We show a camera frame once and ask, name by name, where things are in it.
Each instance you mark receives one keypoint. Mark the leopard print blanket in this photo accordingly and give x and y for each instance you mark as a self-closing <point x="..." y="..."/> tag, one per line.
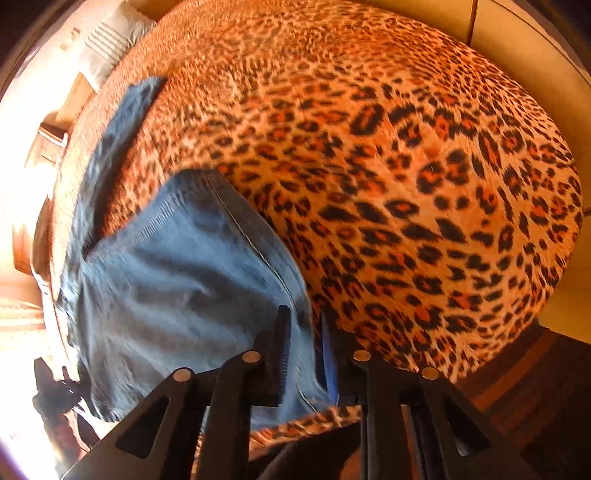
<point x="392" y="184"/>

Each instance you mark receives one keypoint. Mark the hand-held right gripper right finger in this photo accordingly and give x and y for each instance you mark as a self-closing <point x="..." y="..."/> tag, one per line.
<point x="328" y="364"/>

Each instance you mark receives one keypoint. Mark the white striped pillow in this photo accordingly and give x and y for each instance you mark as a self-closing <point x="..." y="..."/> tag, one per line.
<point x="111" y="41"/>

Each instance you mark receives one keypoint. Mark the brown wooden furniture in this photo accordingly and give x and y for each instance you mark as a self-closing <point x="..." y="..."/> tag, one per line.
<point x="27" y="235"/>

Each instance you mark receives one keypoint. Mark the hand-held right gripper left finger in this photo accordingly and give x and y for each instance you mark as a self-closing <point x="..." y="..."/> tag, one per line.
<point x="280" y="364"/>

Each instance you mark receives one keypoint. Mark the blue denim pants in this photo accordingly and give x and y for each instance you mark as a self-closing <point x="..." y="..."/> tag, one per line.
<point x="184" y="277"/>

